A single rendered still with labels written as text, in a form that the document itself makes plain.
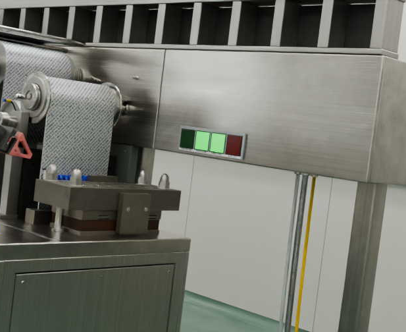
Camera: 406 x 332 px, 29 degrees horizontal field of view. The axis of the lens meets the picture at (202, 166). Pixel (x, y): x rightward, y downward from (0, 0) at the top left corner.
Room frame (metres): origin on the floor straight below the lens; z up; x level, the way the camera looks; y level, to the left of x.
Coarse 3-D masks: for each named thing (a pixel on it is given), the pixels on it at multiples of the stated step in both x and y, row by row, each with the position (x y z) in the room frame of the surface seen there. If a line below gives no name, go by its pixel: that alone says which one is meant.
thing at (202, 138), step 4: (200, 132) 2.17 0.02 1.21; (204, 132) 2.16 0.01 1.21; (208, 132) 2.15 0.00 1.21; (196, 136) 2.18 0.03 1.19; (200, 136) 2.17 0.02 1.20; (204, 136) 2.16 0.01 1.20; (208, 136) 2.15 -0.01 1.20; (196, 140) 2.18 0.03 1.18; (200, 140) 2.17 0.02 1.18; (204, 140) 2.16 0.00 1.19; (208, 140) 2.15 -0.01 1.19; (196, 144) 2.18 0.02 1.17; (200, 144) 2.17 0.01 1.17; (204, 144) 2.16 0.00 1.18; (208, 144) 2.15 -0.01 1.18; (196, 148) 2.18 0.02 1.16; (200, 148) 2.17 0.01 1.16; (204, 148) 2.16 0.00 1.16
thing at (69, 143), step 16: (48, 128) 2.15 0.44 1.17; (64, 128) 2.19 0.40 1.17; (80, 128) 2.23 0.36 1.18; (96, 128) 2.27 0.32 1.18; (112, 128) 2.31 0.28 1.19; (48, 144) 2.15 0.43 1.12; (64, 144) 2.19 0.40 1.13; (80, 144) 2.23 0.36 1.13; (96, 144) 2.27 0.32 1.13; (48, 160) 2.15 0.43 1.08; (64, 160) 2.19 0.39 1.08; (80, 160) 2.23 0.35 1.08; (96, 160) 2.28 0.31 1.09
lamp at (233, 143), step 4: (228, 136) 2.10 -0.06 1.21; (232, 136) 2.09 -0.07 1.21; (236, 136) 2.08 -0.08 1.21; (228, 140) 2.09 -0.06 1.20; (232, 140) 2.08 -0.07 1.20; (236, 140) 2.08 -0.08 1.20; (240, 140) 2.07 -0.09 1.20; (228, 144) 2.09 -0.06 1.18; (232, 144) 2.08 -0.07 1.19; (236, 144) 2.07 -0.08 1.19; (240, 144) 2.06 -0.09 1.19; (228, 148) 2.09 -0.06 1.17; (232, 148) 2.08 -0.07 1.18; (236, 148) 2.07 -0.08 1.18; (240, 148) 2.06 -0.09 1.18; (228, 152) 2.09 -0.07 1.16; (232, 152) 2.08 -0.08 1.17; (236, 152) 2.07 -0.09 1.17
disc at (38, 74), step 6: (36, 72) 2.18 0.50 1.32; (42, 72) 2.17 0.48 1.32; (42, 78) 2.16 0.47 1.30; (24, 84) 2.22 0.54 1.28; (48, 84) 2.14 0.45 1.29; (48, 90) 2.14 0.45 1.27; (48, 96) 2.13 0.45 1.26; (48, 102) 2.13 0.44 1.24; (48, 108) 2.13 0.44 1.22; (42, 114) 2.15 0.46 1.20; (30, 120) 2.19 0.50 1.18; (36, 120) 2.17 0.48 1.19
